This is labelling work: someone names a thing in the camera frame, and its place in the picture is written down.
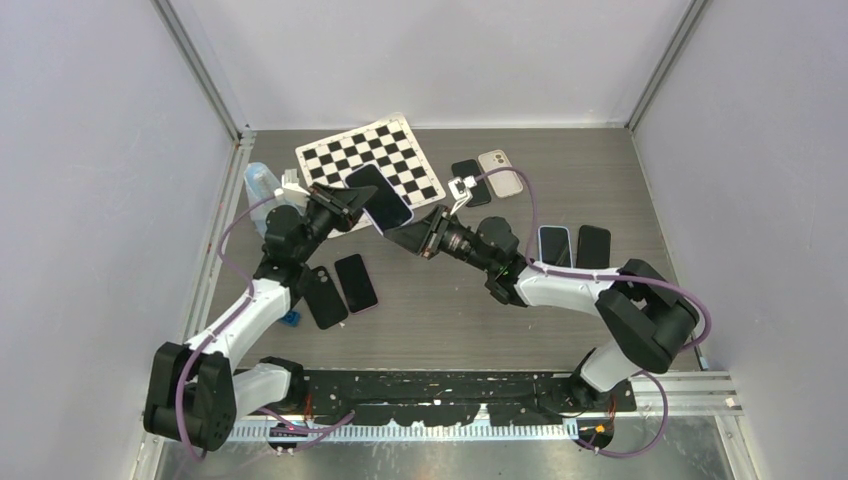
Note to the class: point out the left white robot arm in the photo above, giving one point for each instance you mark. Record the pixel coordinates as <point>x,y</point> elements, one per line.
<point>196,394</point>

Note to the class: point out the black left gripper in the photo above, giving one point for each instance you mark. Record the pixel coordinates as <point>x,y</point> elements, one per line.
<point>343,205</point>

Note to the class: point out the black white chessboard mat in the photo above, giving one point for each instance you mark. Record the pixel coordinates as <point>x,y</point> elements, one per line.
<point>390,144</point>

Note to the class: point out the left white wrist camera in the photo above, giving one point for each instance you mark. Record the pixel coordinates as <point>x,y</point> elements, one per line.
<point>290,192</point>

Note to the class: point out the purple edged phone from case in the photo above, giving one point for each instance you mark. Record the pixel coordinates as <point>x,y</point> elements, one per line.
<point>356,284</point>

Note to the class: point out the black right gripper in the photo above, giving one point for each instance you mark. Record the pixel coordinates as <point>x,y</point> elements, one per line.
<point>419,237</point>

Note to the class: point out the light blue cased phone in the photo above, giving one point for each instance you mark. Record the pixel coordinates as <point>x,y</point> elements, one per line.
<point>554,245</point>

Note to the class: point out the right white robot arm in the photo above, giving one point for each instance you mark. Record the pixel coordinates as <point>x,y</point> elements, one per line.
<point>649,320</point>

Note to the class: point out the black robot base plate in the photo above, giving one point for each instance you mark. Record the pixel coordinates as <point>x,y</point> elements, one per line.
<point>446,398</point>

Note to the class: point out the beige phone case with ring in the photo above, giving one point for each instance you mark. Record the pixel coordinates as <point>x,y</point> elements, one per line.
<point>504,183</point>

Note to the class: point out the lilac cased phone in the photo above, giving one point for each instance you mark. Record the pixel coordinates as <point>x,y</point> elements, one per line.
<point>385,209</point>

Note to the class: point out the blue toy brick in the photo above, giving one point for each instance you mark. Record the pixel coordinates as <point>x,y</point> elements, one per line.
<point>291,318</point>

